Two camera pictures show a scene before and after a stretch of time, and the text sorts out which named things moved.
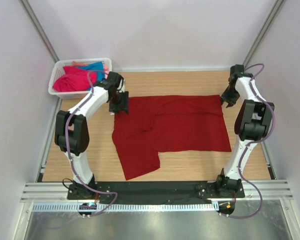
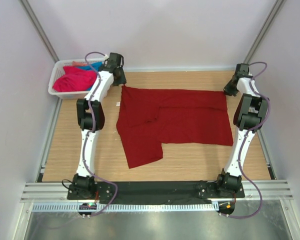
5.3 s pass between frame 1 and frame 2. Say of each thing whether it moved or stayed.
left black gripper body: moved
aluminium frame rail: stayed
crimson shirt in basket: stayed
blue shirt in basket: stayed
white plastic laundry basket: stayed
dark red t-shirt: moved
